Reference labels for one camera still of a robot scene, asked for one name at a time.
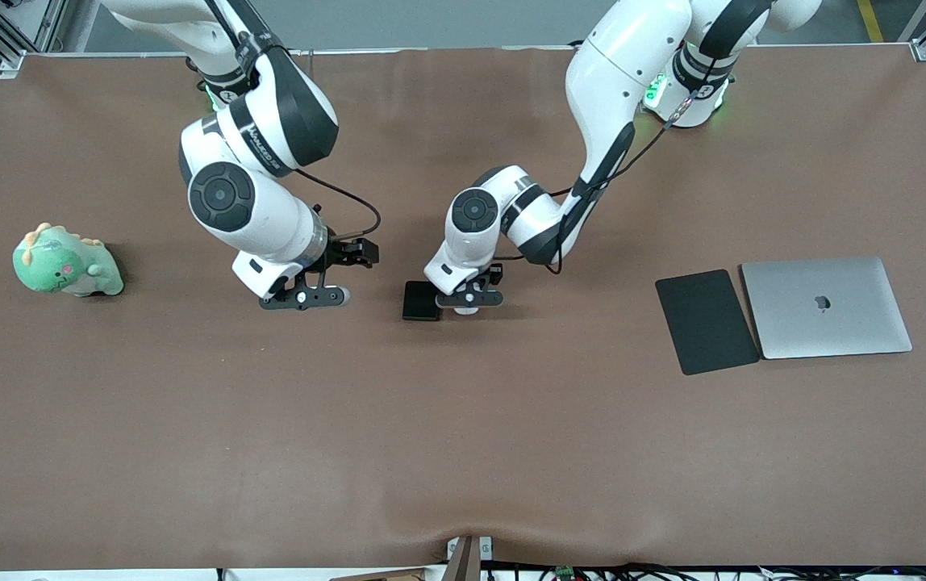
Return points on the green circuit connector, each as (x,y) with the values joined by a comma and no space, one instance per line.
(565,574)

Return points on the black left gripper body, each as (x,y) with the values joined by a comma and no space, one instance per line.
(493,273)

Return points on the white computer mouse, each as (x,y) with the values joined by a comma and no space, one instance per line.
(467,311)

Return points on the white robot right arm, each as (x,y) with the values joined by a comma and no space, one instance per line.
(253,218)

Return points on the black mouse pad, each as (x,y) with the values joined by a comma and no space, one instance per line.
(705,323)

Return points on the silver closed laptop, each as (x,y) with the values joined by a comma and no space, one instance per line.
(826,311)

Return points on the brown table cloth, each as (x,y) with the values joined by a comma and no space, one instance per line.
(463,444)

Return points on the green dinosaur plush toy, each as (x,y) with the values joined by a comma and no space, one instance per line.
(60,266)

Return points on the black phone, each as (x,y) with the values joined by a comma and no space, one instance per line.
(419,300)

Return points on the brown cardboard piece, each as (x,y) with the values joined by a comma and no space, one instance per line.
(398,576)

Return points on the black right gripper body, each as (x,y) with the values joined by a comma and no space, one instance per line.
(344,252)

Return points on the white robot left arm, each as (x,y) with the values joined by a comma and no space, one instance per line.
(616,64)

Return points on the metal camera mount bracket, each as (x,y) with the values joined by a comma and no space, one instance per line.
(463,561)

